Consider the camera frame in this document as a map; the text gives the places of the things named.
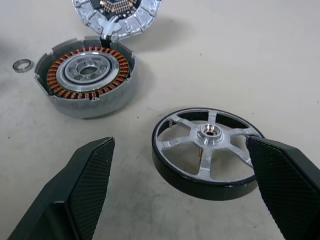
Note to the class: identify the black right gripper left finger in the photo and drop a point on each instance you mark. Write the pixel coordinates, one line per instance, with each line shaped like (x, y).
(75, 195)

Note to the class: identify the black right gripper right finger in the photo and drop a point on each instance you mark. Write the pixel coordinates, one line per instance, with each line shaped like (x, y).
(287, 190)

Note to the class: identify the black rotor wheel silver spokes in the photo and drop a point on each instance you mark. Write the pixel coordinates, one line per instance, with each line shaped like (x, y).
(175, 175)

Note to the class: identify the grey motor stator housing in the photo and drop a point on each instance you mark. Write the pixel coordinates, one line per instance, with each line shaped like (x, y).
(112, 100)

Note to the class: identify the silver motor cover circuit board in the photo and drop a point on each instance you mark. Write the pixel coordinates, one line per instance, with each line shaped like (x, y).
(135, 25)

